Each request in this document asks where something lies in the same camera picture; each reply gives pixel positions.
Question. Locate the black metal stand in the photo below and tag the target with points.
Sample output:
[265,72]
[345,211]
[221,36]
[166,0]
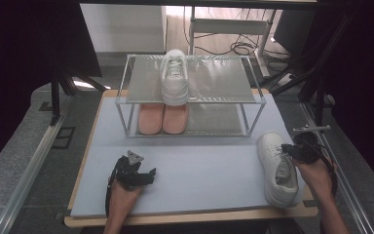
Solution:
[56,97]
[318,97]

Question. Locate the white cabinet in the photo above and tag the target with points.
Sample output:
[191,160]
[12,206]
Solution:
[123,27]

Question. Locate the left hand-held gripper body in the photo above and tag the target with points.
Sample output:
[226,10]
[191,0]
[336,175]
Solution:
[126,175]

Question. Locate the white desk with metal legs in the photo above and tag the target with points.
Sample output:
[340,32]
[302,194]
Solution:
[230,26]

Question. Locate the two-tier metal shoe rack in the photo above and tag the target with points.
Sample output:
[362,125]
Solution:
[220,81]

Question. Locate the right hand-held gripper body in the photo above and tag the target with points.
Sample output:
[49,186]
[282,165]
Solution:
[306,148]

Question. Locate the person's left hand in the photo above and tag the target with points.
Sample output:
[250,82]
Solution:
[123,198]

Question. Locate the person's right hand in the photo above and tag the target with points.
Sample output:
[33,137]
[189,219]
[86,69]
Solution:
[319,177]

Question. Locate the white sneaker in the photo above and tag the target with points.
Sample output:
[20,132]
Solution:
[174,81]
[274,182]

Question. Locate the light blue mat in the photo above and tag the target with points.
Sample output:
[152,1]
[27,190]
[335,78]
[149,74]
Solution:
[191,182]

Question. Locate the pink slipper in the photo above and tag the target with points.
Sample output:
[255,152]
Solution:
[150,118]
[175,118]

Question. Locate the dark curtain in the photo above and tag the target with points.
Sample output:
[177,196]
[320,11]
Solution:
[366,81]
[19,48]

